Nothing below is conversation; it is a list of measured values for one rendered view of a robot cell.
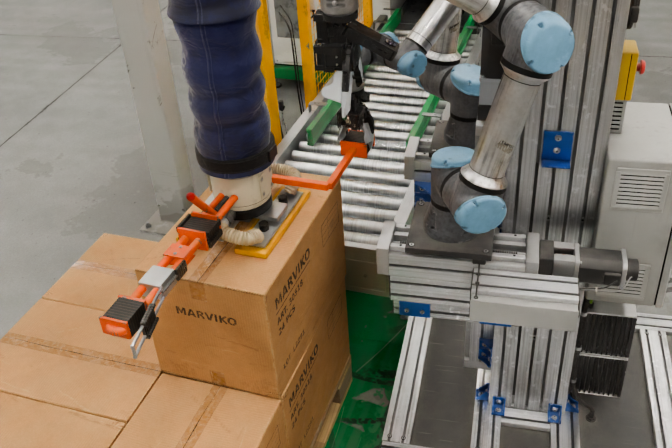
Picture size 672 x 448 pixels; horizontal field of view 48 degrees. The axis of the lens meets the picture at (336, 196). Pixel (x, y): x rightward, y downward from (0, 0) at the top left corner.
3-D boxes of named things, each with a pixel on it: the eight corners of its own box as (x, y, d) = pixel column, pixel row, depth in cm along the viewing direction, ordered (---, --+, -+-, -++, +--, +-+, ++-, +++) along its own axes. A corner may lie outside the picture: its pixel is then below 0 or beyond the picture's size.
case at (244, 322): (244, 255, 278) (230, 162, 256) (346, 273, 266) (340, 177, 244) (160, 370, 232) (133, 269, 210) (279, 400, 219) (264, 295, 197)
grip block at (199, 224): (193, 227, 207) (189, 210, 204) (224, 233, 204) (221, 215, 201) (177, 245, 201) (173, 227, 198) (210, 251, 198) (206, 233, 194)
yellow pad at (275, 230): (282, 190, 239) (280, 177, 236) (311, 194, 236) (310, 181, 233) (234, 254, 213) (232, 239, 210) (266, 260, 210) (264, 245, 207)
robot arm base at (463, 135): (492, 127, 246) (494, 100, 241) (490, 150, 234) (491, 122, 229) (446, 125, 250) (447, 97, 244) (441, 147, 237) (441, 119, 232)
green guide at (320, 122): (384, 20, 469) (384, 6, 465) (401, 21, 466) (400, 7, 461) (291, 144, 344) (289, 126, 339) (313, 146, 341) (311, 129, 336)
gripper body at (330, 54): (323, 59, 160) (319, 4, 153) (363, 60, 158) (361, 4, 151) (314, 74, 153) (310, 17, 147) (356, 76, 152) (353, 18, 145)
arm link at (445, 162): (466, 180, 202) (468, 135, 195) (485, 206, 191) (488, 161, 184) (423, 187, 200) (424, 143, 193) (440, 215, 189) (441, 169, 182)
